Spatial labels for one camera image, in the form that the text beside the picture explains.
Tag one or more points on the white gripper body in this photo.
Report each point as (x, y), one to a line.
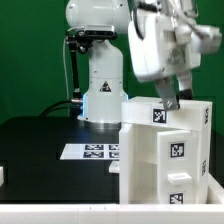
(155, 53)

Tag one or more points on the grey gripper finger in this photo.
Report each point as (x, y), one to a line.
(166, 91)
(185, 85)

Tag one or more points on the white box with marker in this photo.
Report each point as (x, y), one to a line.
(192, 115)

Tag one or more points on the white cabinet body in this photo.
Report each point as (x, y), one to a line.
(138, 164)

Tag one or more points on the white door panel with marker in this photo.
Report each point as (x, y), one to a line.
(176, 167)

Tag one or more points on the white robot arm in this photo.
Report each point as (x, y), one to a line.
(102, 103)

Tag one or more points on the white base marker plate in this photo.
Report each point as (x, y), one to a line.
(90, 152)

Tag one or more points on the white L-shaped corner fence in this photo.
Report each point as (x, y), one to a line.
(210, 213)

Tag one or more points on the white block at left edge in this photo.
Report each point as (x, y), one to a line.
(1, 176)

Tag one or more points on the grey depth camera bar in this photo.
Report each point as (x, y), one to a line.
(99, 31)

